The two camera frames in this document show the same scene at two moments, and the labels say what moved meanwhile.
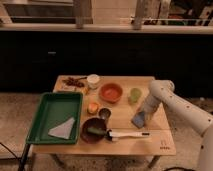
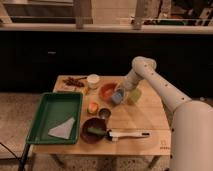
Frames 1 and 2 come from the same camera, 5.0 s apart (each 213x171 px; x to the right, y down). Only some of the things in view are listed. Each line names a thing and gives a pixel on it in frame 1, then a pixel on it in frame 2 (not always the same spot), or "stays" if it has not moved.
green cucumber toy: [96, 130] stays
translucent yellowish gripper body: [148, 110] to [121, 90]
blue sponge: [139, 119] to [116, 97]
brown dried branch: [74, 81] stays
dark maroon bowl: [90, 137] stays
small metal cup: [104, 113] stays
